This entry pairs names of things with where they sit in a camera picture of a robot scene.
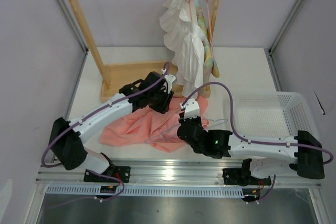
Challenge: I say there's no pink pleated skirt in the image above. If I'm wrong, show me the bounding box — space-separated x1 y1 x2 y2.
99 95 211 153

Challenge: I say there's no blue wire hanger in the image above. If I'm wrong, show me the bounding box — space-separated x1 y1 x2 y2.
145 118 228 144

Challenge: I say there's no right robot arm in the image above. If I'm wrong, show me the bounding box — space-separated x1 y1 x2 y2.
177 113 325 184

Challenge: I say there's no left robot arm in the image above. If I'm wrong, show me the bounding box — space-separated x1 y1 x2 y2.
49 70 175 182

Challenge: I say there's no pink hanger with floral garment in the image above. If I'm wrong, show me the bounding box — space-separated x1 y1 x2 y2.
196 0 217 59

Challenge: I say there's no wooden clothes rack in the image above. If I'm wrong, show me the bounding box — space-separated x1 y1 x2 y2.
68 0 219 102

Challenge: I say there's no pastel floral garment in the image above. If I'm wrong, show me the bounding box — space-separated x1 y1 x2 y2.
197 12 220 84

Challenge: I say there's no white ruffled garment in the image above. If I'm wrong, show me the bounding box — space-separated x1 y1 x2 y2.
159 0 206 97

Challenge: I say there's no white plastic basket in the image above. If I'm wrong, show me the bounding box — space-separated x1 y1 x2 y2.
223 91 319 139

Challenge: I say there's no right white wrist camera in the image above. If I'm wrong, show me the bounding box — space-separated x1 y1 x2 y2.
180 98 201 121

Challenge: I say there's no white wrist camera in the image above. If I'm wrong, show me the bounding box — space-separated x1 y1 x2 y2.
161 68 176 83
180 98 201 121

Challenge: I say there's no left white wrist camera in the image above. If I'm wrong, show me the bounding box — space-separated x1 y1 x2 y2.
161 68 176 83

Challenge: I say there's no aluminium mounting rail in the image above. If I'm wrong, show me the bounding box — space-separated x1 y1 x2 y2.
35 157 322 189

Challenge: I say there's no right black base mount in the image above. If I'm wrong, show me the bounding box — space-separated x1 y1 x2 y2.
222 168 271 187

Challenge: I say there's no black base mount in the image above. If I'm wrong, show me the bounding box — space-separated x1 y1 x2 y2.
222 168 271 187
83 166 131 183

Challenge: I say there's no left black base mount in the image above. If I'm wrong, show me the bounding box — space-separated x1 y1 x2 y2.
83 166 131 183

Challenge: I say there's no slotted cable duct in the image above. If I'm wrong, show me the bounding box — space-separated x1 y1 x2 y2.
46 184 251 198

